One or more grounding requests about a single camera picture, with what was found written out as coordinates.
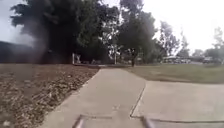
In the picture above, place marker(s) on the grey concrete path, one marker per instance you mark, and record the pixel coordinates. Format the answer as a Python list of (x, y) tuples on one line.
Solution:
[(107, 91)]

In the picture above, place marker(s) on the pole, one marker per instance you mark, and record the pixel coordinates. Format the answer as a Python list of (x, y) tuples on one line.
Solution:
[(115, 53)]

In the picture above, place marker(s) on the row of trees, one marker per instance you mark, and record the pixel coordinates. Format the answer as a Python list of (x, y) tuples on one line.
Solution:
[(66, 26)]

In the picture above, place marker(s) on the row of parked vehicles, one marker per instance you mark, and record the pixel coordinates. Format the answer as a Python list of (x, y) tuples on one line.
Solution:
[(175, 60)]

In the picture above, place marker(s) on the leaf-littered bare ground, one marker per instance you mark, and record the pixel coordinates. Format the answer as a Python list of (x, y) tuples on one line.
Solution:
[(33, 90)]

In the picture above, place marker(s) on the dark fence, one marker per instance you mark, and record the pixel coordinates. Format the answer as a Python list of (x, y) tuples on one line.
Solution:
[(15, 53)]

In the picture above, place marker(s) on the robot's own part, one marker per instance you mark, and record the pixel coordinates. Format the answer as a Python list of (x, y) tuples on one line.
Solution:
[(147, 122), (79, 122)]

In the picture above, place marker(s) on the green grass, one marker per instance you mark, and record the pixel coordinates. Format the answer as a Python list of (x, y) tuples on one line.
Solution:
[(180, 72)]

